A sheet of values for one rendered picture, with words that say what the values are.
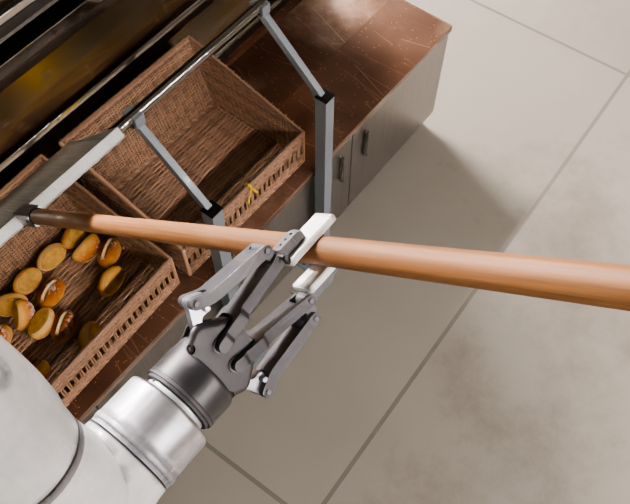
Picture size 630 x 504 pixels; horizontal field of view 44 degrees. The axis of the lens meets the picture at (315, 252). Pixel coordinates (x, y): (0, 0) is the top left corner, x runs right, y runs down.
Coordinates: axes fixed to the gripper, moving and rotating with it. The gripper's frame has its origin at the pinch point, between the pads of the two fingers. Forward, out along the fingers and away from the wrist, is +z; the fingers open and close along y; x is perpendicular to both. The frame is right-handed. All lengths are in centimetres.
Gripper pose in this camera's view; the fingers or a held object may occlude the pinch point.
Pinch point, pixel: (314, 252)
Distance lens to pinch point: 78.1
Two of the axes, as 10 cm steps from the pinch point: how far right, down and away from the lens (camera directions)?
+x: 6.0, 0.7, -8.0
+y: 5.1, 7.4, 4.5
